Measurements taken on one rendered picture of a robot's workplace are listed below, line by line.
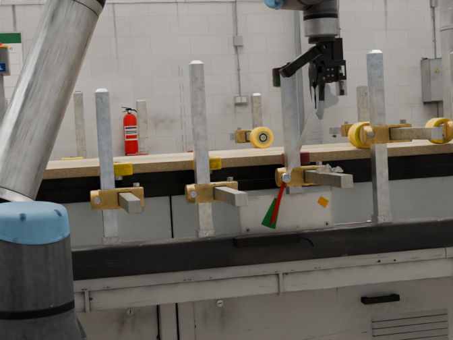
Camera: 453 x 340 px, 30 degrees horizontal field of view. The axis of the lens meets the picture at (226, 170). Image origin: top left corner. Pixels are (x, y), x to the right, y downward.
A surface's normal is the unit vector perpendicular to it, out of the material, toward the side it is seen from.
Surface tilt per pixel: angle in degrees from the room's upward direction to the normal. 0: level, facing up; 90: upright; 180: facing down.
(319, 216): 90
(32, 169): 93
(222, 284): 90
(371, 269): 90
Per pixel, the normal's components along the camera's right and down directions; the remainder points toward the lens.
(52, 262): 0.73, 0.00
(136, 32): 0.25, 0.04
